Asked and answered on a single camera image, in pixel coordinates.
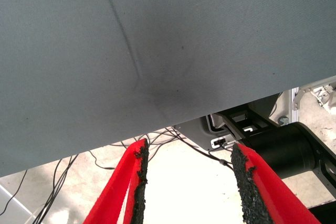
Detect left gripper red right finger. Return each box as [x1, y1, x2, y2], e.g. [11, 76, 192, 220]
[230, 143, 322, 224]

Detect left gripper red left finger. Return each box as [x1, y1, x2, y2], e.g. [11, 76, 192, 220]
[82, 137, 150, 224]

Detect grey plastic housing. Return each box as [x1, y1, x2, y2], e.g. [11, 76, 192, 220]
[174, 115, 237, 153]

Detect grey flat panel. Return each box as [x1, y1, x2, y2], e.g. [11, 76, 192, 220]
[0, 184, 35, 224]

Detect dark grey table cloth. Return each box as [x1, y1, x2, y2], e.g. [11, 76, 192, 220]
[0, 0, 336, 177]

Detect thin black floor cable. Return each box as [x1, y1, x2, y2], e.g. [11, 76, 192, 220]
[88, 150, 117, 170]
[0, 170, 28, 217]
[34, 154, 79, 224]

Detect black machine frame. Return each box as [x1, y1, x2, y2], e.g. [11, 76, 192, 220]
[214, 94, 336, 224]

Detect black floor cable with ferrite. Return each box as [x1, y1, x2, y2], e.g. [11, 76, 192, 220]
[167, 129, 234, 170]

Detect aluminium frame post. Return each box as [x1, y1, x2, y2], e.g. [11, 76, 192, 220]
[287, 87, 300, 125]

